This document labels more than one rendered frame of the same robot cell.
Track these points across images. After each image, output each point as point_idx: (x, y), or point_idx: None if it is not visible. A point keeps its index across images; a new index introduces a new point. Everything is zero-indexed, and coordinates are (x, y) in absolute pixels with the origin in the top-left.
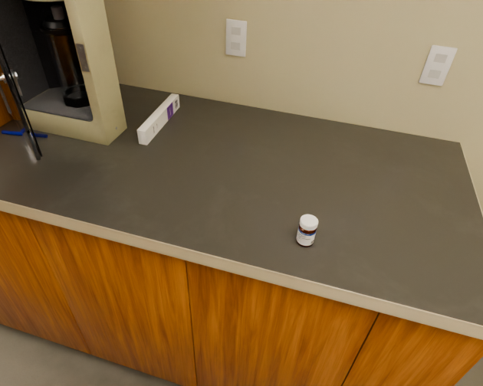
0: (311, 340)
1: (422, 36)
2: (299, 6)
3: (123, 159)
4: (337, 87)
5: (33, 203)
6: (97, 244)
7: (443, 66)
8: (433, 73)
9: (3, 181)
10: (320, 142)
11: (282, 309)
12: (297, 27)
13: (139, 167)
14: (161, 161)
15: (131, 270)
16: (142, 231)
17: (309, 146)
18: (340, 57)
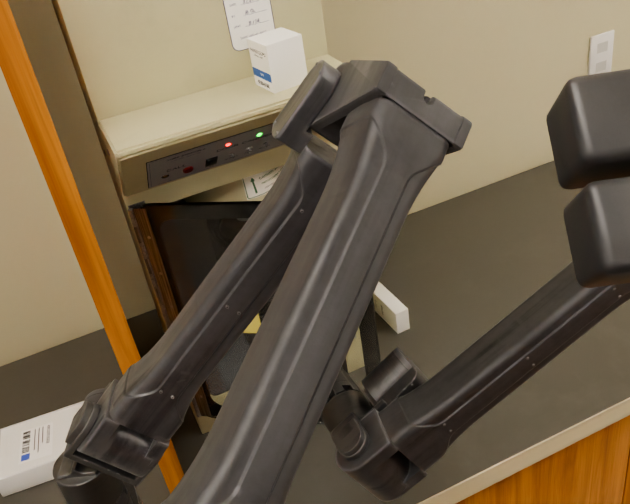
0: None
1: (579, 32)
2: (445, 56)
3: (422, 361)
4: (507, 131)
5: (442, 480)
6: (516, 482)
7: (606, 54)
8: (600, 65)
9: (350, 495)
10: (552, 201)
11: None
12: (447, 82)
13: (455, 354)
14: (461, 331)
15: (556, 489)
16: (600, 402)
17: (552, 213)
18: (502, 95)
